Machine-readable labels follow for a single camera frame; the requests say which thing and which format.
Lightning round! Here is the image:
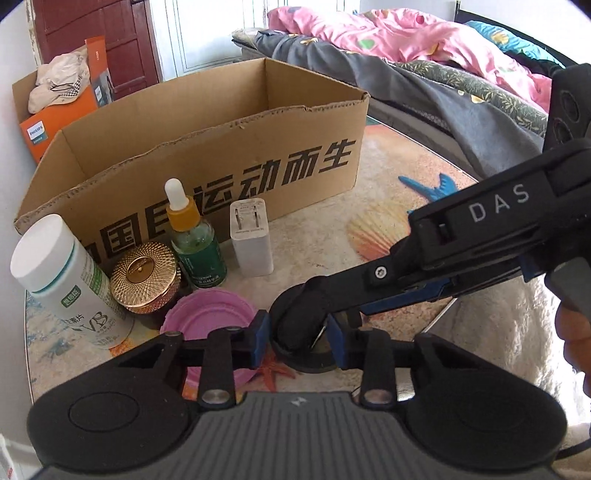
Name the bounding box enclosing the pink plastic lid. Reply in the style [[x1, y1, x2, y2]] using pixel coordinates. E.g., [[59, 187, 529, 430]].
[[160, 288, 257, 393]]

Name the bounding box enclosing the teal pillow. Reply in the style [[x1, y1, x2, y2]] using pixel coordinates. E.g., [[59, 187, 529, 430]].
[[463, 20, 565, 66]]

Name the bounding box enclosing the white panelled door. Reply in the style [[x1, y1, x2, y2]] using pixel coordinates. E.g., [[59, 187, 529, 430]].
[[150, 0, 271, 80]]

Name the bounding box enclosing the dark red wooden door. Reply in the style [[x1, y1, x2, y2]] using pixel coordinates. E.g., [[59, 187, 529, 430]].
[[32, 0, 163, 100]]

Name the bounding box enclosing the black round container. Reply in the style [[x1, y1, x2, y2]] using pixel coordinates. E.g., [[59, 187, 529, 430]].
[[270, 281, 346, 374]]

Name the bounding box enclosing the dark jar with gold lid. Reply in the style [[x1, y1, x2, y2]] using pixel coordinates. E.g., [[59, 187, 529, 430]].
[[109, 244, 185, 329]]

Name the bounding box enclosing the green dropper bottle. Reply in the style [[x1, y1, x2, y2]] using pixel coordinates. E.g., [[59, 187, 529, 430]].
[[165, 178, 228, 291]]

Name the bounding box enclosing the white pill bottle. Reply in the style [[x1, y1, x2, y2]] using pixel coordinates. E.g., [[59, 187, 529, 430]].
[[10, 215, 136, 350]]

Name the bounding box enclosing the small cardboard box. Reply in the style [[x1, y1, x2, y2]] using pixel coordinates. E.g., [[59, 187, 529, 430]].
[[11, 68, 95, 139]]

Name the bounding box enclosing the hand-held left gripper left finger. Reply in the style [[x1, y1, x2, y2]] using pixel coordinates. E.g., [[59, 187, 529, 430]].
[[117, 310, 271, 409]]

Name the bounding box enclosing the olive floral blanket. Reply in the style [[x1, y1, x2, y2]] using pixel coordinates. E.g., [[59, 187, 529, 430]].
[[397, 59, 551, 138]]

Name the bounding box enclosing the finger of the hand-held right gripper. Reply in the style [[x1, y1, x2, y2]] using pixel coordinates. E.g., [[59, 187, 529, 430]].
[[357, 276, 459, 317], [272, 253, 403, 350]]

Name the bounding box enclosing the large printed cardboard box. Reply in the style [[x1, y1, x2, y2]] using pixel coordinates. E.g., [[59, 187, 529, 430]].
[[14, 58, 371, 278]]

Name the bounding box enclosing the beige cap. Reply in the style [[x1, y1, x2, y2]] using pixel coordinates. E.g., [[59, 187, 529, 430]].
[[28, 50, 90, 114]]

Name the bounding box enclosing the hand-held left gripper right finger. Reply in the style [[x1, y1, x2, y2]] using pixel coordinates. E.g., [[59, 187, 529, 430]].
[[328, 316, 467, 408]]

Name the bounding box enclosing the white power adapter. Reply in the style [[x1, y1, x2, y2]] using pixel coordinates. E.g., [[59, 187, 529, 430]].
[[229, 199, 274, 278]]

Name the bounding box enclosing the orange product box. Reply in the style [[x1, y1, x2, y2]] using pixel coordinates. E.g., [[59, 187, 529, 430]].
[[19, 37, 114, 164]]

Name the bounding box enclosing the person's right hand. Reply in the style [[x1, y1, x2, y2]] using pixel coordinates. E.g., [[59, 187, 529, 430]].
[[556, 305, 591, 385]]

